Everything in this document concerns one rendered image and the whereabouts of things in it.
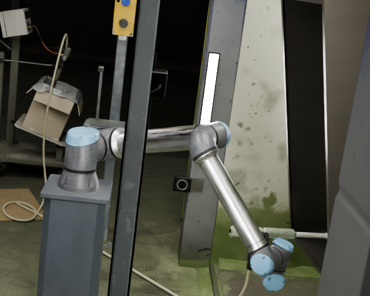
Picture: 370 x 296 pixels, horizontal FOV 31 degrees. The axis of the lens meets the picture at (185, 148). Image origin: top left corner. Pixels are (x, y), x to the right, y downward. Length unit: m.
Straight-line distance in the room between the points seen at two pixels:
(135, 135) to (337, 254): 0.89
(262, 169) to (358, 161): 2.91
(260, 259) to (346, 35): 0.93
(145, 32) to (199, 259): 2.44
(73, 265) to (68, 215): 0.24
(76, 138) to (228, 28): 1.13
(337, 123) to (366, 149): 1.76
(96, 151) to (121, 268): 1.27
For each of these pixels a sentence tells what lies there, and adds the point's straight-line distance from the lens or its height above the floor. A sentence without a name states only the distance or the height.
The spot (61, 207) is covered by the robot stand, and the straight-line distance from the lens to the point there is 3.08.
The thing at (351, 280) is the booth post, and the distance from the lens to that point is 0.96.
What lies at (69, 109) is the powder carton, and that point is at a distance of 5.11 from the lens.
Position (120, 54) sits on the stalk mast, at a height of 1.18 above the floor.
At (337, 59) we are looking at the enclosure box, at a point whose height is 1.41.
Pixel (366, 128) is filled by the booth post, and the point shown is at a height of 1.46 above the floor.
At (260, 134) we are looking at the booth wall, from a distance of 3.81.
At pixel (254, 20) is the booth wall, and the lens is 3.72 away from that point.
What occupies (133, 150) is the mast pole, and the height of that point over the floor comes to 1.18.
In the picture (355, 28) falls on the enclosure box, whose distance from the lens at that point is 2.67.
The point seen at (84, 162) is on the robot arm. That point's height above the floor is 0.78.
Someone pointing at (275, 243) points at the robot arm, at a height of 0.63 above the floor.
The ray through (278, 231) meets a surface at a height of 0.57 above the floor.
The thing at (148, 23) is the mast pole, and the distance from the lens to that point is 1.74.
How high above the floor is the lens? 1.63
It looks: 14 degrees down
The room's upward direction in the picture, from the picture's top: 7 degrees clockwise
